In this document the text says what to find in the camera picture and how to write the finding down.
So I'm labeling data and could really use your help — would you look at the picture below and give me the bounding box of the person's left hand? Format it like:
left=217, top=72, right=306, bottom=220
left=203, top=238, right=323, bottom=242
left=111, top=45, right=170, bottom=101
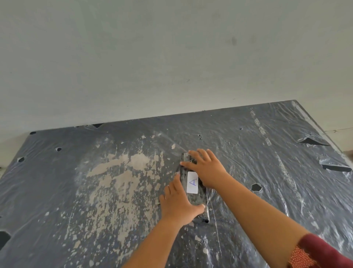
left=159, top=173, right=206, bottom=227

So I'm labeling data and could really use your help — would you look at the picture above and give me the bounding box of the person's right hand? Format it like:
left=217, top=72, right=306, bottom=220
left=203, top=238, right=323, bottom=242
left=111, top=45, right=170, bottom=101
left=180, top=149, right=231, bottom=190

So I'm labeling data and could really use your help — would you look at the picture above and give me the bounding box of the black slab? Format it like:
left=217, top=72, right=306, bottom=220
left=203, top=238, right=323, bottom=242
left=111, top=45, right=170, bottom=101
left=178, top=152, right=211, bottom=224

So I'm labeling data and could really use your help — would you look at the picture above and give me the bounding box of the person's left forearm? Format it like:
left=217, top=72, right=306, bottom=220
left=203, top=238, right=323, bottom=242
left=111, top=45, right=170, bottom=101
left=121, top=218, right=185, bottom=268

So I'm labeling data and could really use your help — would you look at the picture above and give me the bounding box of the person's right forearm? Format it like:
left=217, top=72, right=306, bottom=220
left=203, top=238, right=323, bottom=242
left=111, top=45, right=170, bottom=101
left=212, top=172, right=309, bottom=268

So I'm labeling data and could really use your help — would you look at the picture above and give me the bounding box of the white paper label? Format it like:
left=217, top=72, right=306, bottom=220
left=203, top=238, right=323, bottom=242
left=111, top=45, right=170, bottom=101
left=186, top=171, right=199, bottom=194

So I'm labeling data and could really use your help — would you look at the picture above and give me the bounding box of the clear plastic table cover sheet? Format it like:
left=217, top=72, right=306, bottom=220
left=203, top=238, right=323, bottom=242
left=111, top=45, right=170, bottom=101
left=0, top=100, right=353, bottom=268

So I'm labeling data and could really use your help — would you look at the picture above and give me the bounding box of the red patterned sleeve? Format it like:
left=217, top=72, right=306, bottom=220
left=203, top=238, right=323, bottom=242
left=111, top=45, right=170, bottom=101
left=287, top=233, right=353, bottom=268

